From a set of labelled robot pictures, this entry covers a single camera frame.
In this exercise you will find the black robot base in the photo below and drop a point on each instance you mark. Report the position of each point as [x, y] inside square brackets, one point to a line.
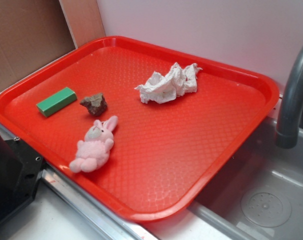
[20, 171]

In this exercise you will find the brown rock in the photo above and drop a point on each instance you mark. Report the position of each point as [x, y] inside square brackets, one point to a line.
[96, 104]

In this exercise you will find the red plastic tray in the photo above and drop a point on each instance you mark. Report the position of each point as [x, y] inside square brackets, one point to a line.
[163, 154]

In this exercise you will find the crumpled white paper towel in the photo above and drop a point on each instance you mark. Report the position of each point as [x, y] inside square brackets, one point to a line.
[176, 83]

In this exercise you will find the pink plush bunny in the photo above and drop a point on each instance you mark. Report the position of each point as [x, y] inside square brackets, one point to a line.
[94, 150]

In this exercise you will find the green rectangular block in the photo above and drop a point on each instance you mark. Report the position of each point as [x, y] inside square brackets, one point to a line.
[56, 102]

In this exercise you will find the grey faucet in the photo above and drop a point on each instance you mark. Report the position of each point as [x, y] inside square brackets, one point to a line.
[290, 116]

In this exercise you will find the grey sink basin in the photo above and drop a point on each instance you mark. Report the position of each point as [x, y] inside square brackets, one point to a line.
[258, 193]

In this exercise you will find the brown cardboard panel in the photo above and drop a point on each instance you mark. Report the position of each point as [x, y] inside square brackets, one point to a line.
[33, 33]

